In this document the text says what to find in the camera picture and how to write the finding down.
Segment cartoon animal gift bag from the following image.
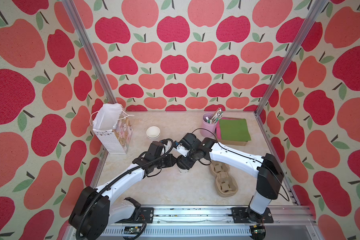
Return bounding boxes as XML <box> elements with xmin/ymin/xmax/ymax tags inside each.
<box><xmin>90</xmin><ymin>104</ymin><xmax>133</xmax><ymax>155</ymax></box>

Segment white paper cup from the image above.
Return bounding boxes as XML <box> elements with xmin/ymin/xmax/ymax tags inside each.
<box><xmin>179</xmin><ymin>168</ymin><xmax>189</xmax><ymax>174</ymax></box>

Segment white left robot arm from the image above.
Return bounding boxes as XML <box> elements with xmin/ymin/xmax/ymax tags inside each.
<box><xmin>69</xmin><ymin>139</ymin><xmax>177</xmax><ymax>240</ymax></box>

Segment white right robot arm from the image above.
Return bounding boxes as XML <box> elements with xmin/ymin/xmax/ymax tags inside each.
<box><xmin>175</xmin><ymin>133</ymin><xmax>284</xmax><ymax>223</ymax></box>

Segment pink utensil holder cup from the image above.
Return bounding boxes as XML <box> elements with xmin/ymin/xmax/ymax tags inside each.
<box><xmin>200</xmin><ymin>113</ymin><xmax>217</xmax><ymax>139</ymax></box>

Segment stacked white paper cups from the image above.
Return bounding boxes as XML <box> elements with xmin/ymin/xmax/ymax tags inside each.
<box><xmin>146</xmin><ymin>126</ymin><xmax>161</xmax><ymax>139</ymax></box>

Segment pink napkin stack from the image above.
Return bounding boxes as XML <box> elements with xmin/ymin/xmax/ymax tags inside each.
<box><xmin>216</xmin><ymin>117</ymin><xmax>238</xmax><ymax>141</ymax></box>

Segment cutlery in pink holder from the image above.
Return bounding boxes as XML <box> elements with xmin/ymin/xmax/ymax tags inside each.
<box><xmin>206</xmin><ymin>108</ymin><xmax>223</xmax><ymax>124</ymax></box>

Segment green napkin stack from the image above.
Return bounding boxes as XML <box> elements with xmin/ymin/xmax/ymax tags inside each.
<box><xmin>234</xmin><ymin>119</ymin><xmax>252</xmax><ymax>141</ymax></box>

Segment cardboard two-cup carrier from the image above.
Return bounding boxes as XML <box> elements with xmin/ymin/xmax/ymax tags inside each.
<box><xmin>209</xmin><ymin>161</ymin><xmax>239</xmax><ymax>198</ymax></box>

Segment black corrugated cable conduit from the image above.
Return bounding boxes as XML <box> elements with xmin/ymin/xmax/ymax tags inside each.
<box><xmin>74</xmin><ymin>137</ymin><xmax>176</xmax><ymax>240</ymax></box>

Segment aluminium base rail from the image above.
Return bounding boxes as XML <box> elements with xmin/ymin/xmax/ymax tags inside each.
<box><xmin>92</xmin><ymin>204</ymin><xmax>322</xmax><ymax>240</ymax></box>

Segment left aluminium frame post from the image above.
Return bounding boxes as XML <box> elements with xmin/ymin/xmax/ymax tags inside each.
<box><xmin>62</xmin><ymin>0</ymin><xmax>117</xmax><ymax>104</ymax></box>

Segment aluminium frame post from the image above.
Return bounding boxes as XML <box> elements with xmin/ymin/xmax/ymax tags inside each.
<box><xmin>255</xmin><ymin>0</ymin><xmax>329</xmax><ymax>117</ymax></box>
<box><xmin>62</xmin><ymin>0</ymin><xmax>117</xmax><ymax>104</ymax></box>

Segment right aluminium frame post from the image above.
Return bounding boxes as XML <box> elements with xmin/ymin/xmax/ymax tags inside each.
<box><xmin>255</xmin><ymin>0</ymin><xmax>329</xmax><ymax>117</ymax></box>

